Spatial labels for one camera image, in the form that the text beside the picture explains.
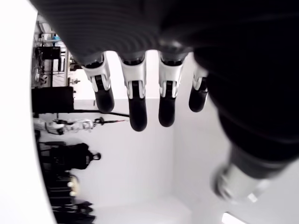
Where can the black and white soccer ball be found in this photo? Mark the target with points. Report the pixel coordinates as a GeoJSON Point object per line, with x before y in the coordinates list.
{"type": "Point", "coordinates": [43, 79]}

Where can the black monitor screen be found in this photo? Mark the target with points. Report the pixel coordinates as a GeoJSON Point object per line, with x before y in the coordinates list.
{"type": "Point", "coordinates": [49, 53]}

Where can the black stacked chairs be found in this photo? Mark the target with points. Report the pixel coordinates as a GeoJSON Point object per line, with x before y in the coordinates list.
{"type": "Point", "coordinates": [63, 198]}

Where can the black cabinet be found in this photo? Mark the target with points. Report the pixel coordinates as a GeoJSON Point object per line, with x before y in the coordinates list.
{"type": "Point", "coordinates": [52, 100]}

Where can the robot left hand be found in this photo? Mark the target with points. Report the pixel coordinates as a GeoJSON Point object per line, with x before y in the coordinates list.
{"type": "Point", "coordinates": [233, 58]}

